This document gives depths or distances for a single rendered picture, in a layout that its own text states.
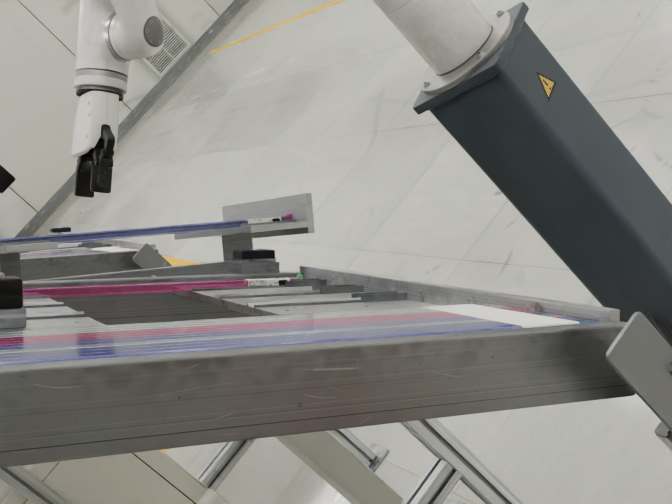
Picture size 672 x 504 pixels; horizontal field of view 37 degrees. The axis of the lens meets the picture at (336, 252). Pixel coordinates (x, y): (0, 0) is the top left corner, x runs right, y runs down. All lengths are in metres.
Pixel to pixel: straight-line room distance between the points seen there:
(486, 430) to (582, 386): 1.36
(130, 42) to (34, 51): 7.34
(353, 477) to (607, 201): 0.66
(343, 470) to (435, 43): 0.76
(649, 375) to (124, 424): 0.41
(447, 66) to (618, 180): 0.37
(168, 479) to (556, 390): 1.52
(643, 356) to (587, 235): 1.00
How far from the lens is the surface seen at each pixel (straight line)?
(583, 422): 2.04
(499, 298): 1.02
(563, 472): 1.99
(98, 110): 1.63
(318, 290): 1.27
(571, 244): 1.86
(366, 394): 0.75
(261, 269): 1.44
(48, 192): 8.88
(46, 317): 1.04
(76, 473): 2.22
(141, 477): 2.26
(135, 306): 1.38
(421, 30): 1.67
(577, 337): 0.85
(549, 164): 1.74
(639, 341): 0.84
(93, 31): 1.67
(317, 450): 1.80
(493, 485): 1.71
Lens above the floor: 1.23
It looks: 21 degrees down
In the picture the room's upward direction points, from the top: 45 degrees counter-clockwise
